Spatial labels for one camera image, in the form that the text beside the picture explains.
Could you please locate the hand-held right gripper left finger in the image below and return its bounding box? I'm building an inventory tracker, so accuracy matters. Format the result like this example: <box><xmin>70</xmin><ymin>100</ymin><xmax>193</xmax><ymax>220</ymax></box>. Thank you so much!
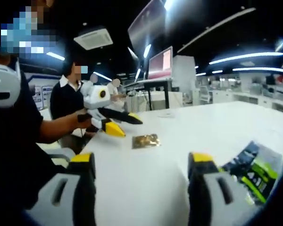
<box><xmin>34</xmin><ymin>152</ymin><xmax>97</xmax><ymax>226</ymax></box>

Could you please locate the ceiling air conditioner vent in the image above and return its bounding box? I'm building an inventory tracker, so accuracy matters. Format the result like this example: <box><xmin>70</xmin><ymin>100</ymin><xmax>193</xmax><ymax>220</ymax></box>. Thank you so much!
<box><xmin>73</xmin><ymin>25</ymin><xmax>114</xmax><ymax>51</ymax></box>

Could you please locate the wall poster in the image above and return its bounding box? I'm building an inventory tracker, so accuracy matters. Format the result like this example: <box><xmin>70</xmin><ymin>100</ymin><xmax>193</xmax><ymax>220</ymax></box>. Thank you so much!
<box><xmin>33</xmin><ymin>84</ymin><xmax>53</xmax><ymax>111</ymax></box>

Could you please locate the dark hanging ceiling panel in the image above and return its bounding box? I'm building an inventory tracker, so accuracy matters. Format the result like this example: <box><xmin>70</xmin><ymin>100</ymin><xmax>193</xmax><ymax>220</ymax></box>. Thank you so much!
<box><xmin>127</xmin><ymin>0</ymin><xmax>167</xmax><ymax>52</ymax></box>

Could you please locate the white office chair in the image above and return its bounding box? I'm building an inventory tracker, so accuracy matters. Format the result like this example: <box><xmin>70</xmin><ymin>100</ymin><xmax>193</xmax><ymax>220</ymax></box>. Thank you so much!
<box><xmin>199</xmin><ymin>84</ymin><xmax>215</xmax><ymax>105</ymax></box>

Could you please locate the operator in dark shirt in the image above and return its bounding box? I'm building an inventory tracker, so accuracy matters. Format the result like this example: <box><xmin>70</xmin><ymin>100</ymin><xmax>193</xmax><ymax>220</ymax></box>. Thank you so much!
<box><xmin>0</xmin><ymin>67</ymin><xmax>72</xmax><ymax>210</ymax></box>

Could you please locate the person's left hand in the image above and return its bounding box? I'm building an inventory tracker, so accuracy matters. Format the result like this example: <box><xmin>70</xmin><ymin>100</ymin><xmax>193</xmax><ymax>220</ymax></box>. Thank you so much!
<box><xmin>76</xmin><ymin>113</ymin><xmax>99</xmax><ymax>133</ymax></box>

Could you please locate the gold sachet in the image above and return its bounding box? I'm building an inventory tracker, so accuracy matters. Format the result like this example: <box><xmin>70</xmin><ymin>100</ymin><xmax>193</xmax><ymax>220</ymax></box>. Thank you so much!
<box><xmin>131</xmin><ymin>133</ymin><xmax>162</xmax><ymax>150</ymax></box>

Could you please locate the white chest device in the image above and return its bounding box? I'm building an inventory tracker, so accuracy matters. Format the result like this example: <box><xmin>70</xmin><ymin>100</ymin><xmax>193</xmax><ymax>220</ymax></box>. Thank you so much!
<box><xmin>0</xmin><ymin>62</ymin><xmax>22</xmax><ymax>111</ymax></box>

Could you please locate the ceiling light strip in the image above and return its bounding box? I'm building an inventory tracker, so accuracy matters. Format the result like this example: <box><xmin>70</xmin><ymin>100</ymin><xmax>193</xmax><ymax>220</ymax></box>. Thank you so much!
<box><xmin>232</xmin><ymin>67</ymin><xmax>283</xmax><ymax>73</ymax></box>
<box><xmin>208</xmin><ymin>51</ymin><xmax>283</xmax><ymax>66</ymax></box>
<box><xmin>45</xmin><ymin>51</ymin><xmax>66</xmax><ymax>61</ymax></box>

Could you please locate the white office counter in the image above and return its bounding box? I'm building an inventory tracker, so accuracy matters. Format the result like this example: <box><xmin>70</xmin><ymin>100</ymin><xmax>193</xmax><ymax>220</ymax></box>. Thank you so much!
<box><xmin>211</xmin><ymin>89</ymin><xmax>283</xmax><ymax>112</ymax></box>

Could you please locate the grey standing desk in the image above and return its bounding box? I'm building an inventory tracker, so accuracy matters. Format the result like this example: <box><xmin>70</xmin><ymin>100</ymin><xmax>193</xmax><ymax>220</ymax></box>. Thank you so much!
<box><xmin>123</xmin><ymin>77</ymin><xmax>175</xmax><ymax>112</ymax></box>

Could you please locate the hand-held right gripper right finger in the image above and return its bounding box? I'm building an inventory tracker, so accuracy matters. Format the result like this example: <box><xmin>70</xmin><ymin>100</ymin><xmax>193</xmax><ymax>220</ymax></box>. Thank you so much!
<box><xmin>187</xmin><ymin>152</ymin><xmax>247</xmax><ymax>226</ymax></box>

